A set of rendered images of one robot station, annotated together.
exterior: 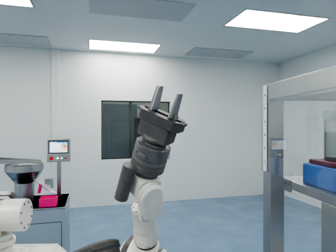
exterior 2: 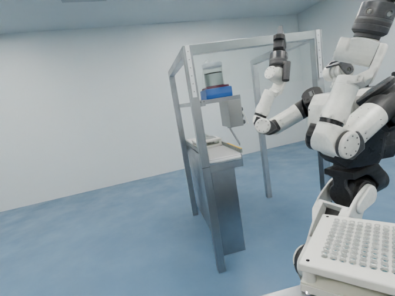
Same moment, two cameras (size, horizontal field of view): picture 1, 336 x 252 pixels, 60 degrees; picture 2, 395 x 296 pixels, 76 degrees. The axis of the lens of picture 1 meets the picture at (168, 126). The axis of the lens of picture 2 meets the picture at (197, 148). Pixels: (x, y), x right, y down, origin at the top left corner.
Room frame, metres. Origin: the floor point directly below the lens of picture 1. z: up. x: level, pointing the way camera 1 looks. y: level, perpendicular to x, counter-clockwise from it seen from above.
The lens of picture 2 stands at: (1.24, 1.37, 1.32)
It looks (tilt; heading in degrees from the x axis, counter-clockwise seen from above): 10 degrees down; 268
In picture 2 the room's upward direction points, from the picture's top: 9 degrees counter-clockwise
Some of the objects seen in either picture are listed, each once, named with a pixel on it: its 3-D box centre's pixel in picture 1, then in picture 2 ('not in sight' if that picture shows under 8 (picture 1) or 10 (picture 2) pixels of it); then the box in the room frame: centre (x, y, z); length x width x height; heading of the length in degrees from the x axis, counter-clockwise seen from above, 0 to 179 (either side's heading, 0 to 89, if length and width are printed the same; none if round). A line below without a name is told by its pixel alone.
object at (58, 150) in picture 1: (58, 167); not in sight; (3.12, 1.17, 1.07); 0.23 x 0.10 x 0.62; 105
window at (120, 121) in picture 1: (136, 129); not in sight; (5.76, 0.63, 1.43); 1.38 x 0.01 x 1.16; 105
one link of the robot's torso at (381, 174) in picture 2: not in sight; (358, 180); (0.53, 0.33, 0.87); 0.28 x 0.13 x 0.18; 25
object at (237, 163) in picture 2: not in sight; (206, 150); (1.09, -1.16, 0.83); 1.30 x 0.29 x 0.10; 98
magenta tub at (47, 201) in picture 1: (48, 201); not in sight; (2.78, 1.14, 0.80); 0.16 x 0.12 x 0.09; 105
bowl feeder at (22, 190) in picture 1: (31, 182); not in sight; (2.97, 1.40, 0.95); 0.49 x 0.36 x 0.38; 105
